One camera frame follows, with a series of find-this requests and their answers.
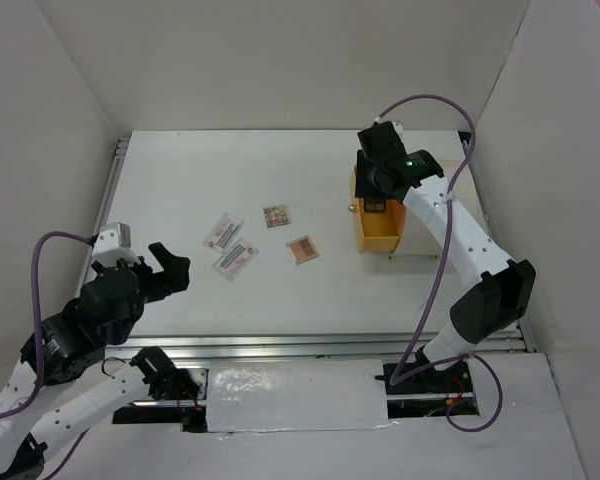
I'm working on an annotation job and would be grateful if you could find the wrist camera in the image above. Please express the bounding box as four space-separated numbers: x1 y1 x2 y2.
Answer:
373 117 404 140
91 222 135 266

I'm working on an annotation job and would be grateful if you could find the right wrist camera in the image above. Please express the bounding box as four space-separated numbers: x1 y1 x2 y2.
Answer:
373 117 404 140

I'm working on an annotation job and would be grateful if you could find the white taped cover panel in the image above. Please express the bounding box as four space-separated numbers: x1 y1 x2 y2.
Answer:
206 359 390 433

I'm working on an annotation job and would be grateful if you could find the round-pan eyeshadow palette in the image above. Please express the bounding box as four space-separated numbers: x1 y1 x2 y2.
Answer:
263 204 291 228

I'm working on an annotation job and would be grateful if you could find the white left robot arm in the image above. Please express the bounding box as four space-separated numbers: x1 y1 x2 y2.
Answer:
0 243 191 479

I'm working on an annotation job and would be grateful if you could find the yellow drawer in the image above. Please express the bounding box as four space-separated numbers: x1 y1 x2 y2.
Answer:
349 171 400 254

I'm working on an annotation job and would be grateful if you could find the lower false lash case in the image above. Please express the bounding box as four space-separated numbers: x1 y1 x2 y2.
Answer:
212 238 259 281

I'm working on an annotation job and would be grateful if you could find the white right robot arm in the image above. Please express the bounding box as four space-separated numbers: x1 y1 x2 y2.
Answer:
355 122 536 392

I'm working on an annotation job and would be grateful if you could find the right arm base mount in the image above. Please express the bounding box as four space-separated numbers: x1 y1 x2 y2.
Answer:
375 361 479 419

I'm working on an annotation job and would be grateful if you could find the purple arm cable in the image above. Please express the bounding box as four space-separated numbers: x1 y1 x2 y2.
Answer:
0 230 99 480
372 93 504 432

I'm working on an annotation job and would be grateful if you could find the cream cylindrical drawer organizer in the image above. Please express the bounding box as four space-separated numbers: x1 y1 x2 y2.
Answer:
387 159 481 261

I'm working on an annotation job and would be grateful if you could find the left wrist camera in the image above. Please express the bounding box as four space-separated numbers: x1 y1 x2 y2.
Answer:
91 222 135 266

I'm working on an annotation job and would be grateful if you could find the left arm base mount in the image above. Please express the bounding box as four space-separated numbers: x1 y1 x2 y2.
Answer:
111 367 209 433

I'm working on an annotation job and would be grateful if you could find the long brown eyeshadow palette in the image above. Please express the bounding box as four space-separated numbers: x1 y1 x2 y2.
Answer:
363 198 387 214

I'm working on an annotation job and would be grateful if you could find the aluminium rail frame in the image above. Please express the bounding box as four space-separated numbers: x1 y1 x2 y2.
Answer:
55 130 536 364

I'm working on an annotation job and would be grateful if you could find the upper false lash case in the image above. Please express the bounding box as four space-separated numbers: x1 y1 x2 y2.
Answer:
203 213 244 253

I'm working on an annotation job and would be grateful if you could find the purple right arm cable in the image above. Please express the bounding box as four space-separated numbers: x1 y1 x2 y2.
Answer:
372 93 504 432

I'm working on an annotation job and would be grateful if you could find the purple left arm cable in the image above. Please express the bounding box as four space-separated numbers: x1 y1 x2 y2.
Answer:
0 230 99 480

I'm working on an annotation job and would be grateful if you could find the orange drawer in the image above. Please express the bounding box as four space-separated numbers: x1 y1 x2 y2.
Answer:
393 200 407 237

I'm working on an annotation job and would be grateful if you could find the four-pan eyeshadow palette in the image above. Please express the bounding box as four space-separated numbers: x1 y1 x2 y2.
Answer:
286 236 319 265

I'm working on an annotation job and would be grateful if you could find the false lash case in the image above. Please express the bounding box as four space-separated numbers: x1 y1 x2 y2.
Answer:
212 238 259 281
203 213 244 253

